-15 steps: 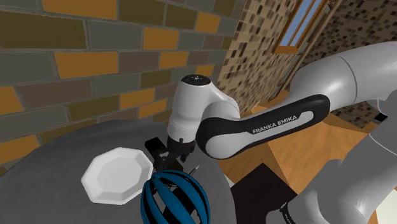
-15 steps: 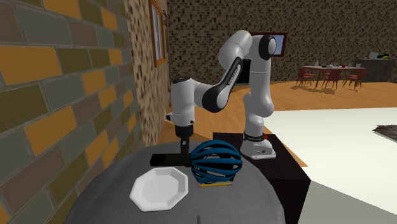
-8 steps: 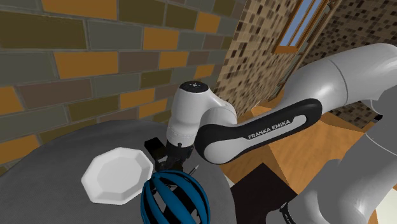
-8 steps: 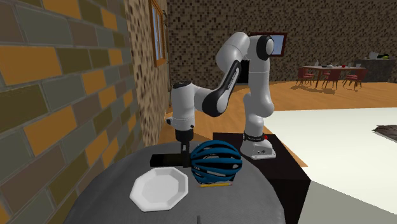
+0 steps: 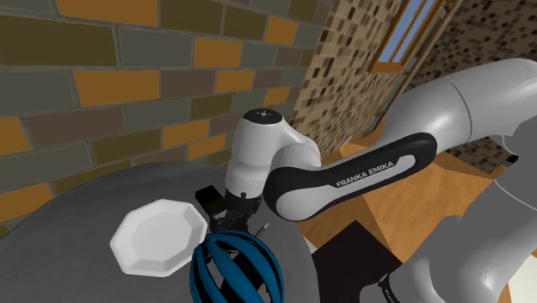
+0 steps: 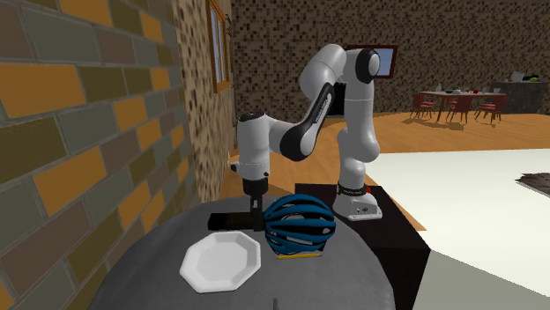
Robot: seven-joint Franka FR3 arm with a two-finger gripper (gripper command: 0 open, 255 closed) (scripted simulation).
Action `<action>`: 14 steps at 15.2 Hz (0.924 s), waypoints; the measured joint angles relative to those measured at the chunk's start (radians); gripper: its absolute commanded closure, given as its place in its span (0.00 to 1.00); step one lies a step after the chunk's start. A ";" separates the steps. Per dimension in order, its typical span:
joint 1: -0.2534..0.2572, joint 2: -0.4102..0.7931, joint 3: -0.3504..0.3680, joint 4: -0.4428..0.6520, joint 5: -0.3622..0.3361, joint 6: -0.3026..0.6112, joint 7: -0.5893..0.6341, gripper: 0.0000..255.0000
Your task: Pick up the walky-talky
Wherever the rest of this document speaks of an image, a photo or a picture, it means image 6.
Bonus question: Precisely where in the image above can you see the flat black box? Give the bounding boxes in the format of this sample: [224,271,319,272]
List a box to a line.
[207,212,259,233]

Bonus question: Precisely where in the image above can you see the blue bicycle helmet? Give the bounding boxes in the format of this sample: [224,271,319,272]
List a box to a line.
[263,194,337,257]

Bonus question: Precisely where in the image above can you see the yellow pencil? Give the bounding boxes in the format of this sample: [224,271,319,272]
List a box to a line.
[274,252,323,261]

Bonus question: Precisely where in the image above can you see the white octagonal plate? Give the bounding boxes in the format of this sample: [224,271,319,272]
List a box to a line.
[179,231,263,294]

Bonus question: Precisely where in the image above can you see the grey round table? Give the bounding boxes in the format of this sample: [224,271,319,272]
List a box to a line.
[87,195,397,310]

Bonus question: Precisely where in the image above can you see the wooden framed window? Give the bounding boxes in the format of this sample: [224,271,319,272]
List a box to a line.
[205,0,235,93]

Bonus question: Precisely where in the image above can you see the black robot stand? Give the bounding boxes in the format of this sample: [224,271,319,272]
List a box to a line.
[294,182,432,310]

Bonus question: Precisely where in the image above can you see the dark red framed window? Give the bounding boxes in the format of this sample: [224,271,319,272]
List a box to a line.
[343,44,399,79]

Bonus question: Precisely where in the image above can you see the red dining chair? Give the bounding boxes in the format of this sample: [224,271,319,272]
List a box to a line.
[445,96,472,124]
[473,95,511,124]
[409,93,437,120]

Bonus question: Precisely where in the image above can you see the wooden dining table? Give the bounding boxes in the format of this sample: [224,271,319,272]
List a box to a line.
[419,86,508,123]

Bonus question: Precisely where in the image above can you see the dark sideboard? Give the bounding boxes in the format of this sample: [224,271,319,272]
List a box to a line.
[491,71,550,115]

